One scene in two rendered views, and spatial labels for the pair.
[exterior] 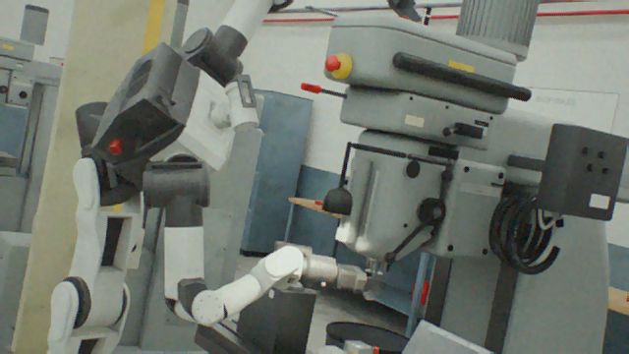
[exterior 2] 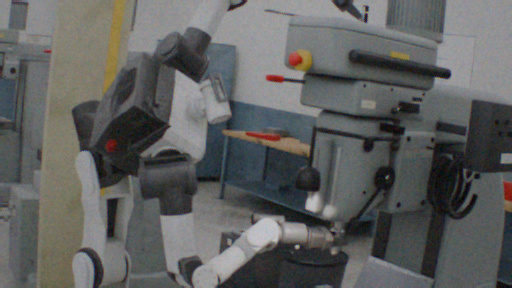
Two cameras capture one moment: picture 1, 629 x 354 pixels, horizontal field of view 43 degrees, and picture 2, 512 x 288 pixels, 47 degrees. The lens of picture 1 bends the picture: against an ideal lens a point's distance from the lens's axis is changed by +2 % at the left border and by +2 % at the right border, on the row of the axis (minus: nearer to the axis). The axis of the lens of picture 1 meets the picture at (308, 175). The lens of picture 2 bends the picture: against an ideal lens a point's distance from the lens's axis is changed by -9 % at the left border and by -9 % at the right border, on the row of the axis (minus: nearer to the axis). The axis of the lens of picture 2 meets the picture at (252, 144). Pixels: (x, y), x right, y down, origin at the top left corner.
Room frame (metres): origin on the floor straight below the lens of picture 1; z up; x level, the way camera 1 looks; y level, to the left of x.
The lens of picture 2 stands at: (0.12, 0.16, 1.73)
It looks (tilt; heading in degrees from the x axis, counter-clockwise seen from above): 7 degrees down; 357
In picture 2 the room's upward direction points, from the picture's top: 7 degrees clockwise
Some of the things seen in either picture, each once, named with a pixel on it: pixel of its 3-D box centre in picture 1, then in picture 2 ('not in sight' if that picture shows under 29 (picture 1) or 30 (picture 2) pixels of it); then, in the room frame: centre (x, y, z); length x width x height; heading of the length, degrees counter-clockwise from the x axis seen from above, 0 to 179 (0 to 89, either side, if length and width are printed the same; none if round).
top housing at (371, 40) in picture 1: (420, 66); (364, 53); (2.01, -0.23, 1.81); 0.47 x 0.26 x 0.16; 125
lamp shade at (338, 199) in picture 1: (338, 200); (308, 177); (1.87, -0.08, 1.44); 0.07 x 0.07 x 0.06
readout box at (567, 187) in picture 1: (584, 173); (495, 137); (1.90, -0.65, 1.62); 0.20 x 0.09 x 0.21; 125
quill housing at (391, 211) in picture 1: (390, 196); (348, 165); (2.00, -0.22, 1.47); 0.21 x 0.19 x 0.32; 35
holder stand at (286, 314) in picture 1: (275, 311); (249, 261); (2.34, 0.02, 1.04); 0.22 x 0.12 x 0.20; 35
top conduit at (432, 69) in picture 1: (465, 78); (404, 65); (1.90, -0.33, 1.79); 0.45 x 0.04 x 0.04; 125
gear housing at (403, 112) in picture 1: (417, 118); (365, 97); (2.03, -0.25, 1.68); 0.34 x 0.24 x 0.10; 125
